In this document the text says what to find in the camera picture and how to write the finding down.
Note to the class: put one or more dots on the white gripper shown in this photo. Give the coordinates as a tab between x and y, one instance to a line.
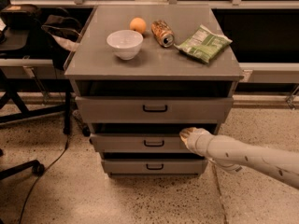
196	140

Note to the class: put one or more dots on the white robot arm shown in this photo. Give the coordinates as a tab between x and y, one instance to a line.
232	155

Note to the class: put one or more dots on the grey drawer cabinet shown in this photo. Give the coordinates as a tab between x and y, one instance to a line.
155	72

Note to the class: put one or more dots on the grey top drawer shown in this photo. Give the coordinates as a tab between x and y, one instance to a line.
153	110

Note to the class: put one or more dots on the green chip bag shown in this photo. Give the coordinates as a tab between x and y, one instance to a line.
204	45

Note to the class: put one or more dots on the brown soda can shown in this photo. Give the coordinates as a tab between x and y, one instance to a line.
163	33

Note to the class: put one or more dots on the white ceramic bowl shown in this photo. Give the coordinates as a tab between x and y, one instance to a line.
125	44

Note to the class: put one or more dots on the orange fruit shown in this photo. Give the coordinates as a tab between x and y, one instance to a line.
138	25

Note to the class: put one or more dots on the black office chair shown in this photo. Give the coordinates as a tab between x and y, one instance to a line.
38	169

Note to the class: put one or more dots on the black folding desk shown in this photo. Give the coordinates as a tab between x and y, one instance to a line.
30	62

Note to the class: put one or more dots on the dark bag with strap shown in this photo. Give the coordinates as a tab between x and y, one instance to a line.
63	34

